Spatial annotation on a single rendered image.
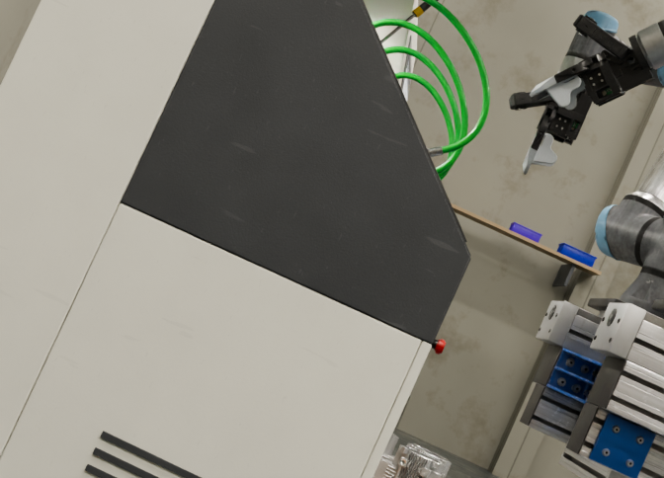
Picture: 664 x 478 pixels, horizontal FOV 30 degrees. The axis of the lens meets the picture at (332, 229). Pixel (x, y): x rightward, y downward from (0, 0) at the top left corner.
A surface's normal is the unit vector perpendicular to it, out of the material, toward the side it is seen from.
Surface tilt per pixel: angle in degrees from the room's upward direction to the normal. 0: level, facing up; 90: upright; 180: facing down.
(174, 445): 90
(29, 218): 90
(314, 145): 90
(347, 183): 90
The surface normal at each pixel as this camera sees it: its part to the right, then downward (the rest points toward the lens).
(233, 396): -0.06, -0.09
